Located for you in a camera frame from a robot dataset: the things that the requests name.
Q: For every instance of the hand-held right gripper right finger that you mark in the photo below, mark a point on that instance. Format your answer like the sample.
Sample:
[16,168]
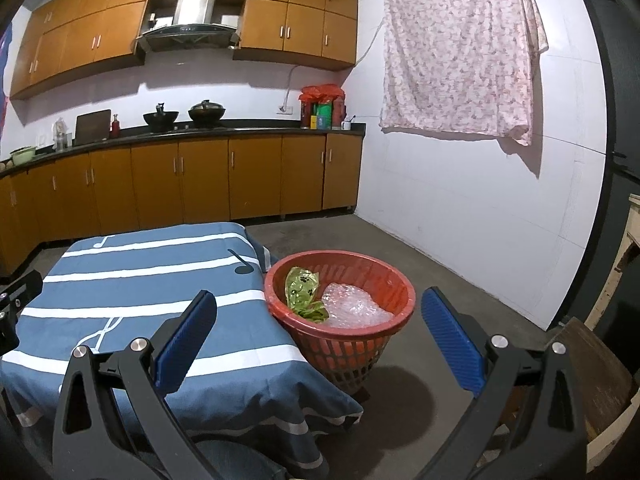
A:
[452,340]

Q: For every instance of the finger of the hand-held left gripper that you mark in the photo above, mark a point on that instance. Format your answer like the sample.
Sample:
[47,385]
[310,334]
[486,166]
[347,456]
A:
[22,285]
[7,332]

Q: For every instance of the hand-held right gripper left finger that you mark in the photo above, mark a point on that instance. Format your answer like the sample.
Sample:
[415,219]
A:
[185,340]

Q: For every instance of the red plastic basket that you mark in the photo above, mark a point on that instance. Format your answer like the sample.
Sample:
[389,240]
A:
[380,280]

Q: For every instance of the clear plastic bag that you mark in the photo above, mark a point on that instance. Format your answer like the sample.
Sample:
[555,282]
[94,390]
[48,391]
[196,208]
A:
[350,310]

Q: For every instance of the olive green plastic bag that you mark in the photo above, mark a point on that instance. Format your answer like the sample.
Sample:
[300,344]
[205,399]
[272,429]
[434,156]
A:
[300,285]

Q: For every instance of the blue striped tablecloth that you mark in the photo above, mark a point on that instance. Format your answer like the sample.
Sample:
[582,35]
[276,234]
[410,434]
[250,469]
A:
[150,270]

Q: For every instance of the wooden chair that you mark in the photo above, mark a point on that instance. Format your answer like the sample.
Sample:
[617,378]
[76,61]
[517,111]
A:
[590,375]

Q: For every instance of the clear plastic jug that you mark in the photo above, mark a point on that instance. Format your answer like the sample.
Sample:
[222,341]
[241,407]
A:
[60,135]

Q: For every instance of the wooden lower kitchen cabinets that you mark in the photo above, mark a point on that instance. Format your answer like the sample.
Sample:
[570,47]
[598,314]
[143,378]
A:
[200,185]

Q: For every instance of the wooden kitchen cabinets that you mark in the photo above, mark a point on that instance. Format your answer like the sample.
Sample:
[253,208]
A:
[300,15]
[200,185]

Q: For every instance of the brown cutting board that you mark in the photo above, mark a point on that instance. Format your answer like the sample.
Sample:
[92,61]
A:
[92,127]

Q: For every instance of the red bottle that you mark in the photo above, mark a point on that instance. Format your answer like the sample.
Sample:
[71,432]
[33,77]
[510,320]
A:
[115,127]

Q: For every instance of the magenta and blue cloth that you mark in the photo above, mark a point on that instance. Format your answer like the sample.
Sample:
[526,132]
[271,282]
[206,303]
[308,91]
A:
[3,70]

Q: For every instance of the black kitchen countertop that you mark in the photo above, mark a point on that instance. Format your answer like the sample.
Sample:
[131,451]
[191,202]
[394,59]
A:
[240,125]

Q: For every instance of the black wok with lid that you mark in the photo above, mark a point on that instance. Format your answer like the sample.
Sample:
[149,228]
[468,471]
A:
[207,115]

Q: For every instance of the red bag with boxes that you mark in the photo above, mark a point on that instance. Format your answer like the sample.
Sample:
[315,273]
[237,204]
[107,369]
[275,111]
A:
[322,105]

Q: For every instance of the pink floral hanging cloth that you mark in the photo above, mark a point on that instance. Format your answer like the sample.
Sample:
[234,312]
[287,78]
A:
[460,50]

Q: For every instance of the dark door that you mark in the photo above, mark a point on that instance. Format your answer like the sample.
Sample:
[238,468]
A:
[620,85]

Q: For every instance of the steel range hood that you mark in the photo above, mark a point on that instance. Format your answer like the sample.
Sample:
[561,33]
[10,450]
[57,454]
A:
[192,15]

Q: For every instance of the wooden upper kitchen cabinets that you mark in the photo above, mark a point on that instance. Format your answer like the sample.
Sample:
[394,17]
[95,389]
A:
[300,15]

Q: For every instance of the wall socket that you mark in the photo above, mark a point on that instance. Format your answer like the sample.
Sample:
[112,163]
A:
[285,109]

